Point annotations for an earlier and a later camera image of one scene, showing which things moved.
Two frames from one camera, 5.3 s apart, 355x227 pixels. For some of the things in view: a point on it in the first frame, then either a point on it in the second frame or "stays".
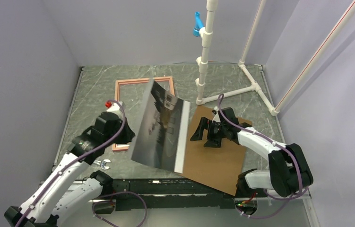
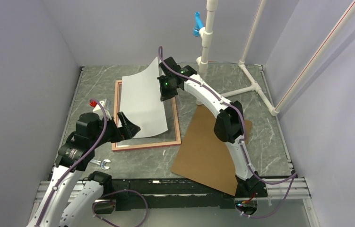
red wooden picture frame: x=132 y=93 -> x=121 y=145
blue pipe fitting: x=198 y=24 stays
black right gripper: x=198 y=135 -> x=164 y=95
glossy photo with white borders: x=160 y=136 -> x=141 y=100
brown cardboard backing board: x=218 y=167 stays
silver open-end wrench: x=102 y=163 stays
